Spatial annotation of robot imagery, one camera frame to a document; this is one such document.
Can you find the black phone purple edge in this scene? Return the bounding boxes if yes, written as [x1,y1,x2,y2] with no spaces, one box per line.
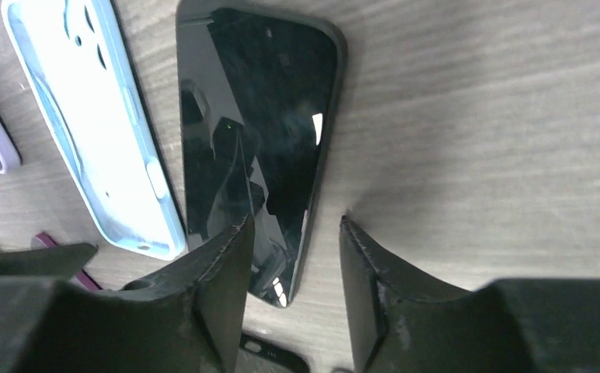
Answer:
[30,232,103,291]

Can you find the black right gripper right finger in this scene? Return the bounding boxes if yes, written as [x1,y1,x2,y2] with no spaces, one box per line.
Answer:
[339,217,600,372]

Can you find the dark phone from blue case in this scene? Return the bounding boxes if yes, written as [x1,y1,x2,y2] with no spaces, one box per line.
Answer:
[175,1,347,309]

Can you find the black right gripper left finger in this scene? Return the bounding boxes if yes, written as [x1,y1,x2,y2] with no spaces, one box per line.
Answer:
[0,217,255,372]

